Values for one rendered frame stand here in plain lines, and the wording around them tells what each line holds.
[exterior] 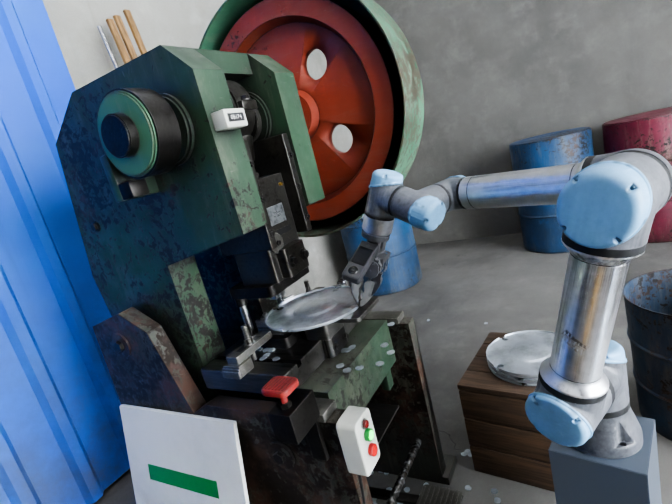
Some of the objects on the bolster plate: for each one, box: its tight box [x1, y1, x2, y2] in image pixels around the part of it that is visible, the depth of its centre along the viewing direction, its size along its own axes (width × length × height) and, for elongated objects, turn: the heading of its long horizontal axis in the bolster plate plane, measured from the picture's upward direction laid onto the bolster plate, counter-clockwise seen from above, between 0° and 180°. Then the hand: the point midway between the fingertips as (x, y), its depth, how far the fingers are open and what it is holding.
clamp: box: [222, 324, 273, 379], centre depth 114 cm, size 6×17×10 cm, turn 16°
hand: (359, 303), depth 113 cm, fingers closed
